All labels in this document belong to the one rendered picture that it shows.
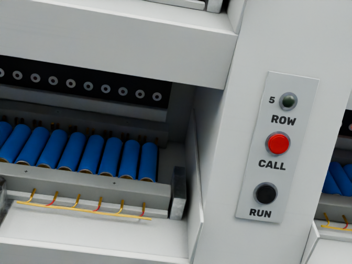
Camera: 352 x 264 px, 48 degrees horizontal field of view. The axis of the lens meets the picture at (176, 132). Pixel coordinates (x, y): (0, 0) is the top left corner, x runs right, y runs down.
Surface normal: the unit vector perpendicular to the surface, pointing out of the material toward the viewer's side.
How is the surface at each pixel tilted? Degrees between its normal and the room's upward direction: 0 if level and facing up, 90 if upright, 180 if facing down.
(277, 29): 90
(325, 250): 16
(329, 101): 90
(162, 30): 106
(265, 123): 90
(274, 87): 90
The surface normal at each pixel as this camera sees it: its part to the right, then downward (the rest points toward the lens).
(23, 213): 0.17, -0.84
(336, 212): 0.00, 0.53
